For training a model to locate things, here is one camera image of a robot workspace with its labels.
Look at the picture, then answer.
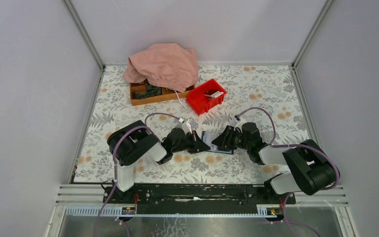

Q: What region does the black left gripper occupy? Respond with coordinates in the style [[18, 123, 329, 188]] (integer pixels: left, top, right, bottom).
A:
[[171, 129, 210, 154]]

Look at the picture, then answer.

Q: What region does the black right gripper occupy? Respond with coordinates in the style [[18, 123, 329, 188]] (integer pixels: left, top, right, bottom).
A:
[[211, 125, 251, 151]]

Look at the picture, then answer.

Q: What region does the navy blue card holder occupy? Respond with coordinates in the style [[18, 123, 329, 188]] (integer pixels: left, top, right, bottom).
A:
[[201, 130, 235, 156]]

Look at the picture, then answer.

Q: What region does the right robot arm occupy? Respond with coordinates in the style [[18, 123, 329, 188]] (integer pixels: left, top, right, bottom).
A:
[[212, 122, 340, 203]]

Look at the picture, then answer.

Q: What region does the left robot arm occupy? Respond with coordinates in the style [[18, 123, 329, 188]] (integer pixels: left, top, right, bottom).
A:
[[107, 120, 210, 203]]

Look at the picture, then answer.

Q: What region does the red plastic bin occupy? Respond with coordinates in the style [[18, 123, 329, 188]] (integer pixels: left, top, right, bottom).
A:
[[186, 79, 227, 116]]

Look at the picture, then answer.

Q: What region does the wooden tray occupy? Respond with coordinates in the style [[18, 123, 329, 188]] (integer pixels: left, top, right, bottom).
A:
[[129, 81, 195, 106]]

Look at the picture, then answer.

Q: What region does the pink cloth garment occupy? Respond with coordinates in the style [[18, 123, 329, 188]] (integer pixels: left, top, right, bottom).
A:
[[123, 43, 199, 92]]

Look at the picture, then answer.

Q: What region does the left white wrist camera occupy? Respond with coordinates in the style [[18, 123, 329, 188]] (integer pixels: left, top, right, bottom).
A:
[[179, 118, 197, 134]]

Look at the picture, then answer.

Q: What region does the white drawstring cord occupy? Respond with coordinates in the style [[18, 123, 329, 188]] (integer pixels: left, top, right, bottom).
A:
[[173, 89, 185, 109]]

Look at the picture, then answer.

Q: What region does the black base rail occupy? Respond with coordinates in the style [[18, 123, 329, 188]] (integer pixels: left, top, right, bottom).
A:
[[103, 183, 296, 215]]

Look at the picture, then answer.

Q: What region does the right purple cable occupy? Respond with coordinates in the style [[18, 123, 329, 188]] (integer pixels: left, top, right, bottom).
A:
[[235, 107, 341, 237]]

